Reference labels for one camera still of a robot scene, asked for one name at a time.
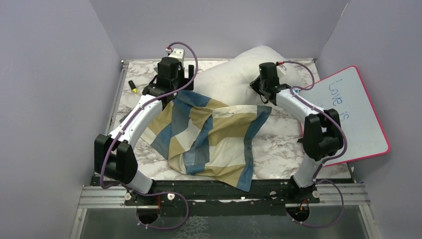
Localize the white pillow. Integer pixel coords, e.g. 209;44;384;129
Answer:
194;45;287;106

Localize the blue yellow patchwork pillowcase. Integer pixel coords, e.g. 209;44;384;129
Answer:
141;91;272;192

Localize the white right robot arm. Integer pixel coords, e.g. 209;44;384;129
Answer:
250;62;347;203

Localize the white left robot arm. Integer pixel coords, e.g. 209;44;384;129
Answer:
94;56;198;205

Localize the yellow black marker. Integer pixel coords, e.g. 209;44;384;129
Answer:
128;80;138;94

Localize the pink framed whiteboard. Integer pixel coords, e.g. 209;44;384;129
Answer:
299;66;391;166

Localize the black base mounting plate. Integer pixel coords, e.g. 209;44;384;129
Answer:
99;179;356;222

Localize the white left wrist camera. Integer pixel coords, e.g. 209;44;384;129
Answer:
165;48;185;63

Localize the aluminium table edge rail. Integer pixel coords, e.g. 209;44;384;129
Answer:
105;60;130;135

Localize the aluminium front rail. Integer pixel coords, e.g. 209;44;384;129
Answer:
78;184;371;209

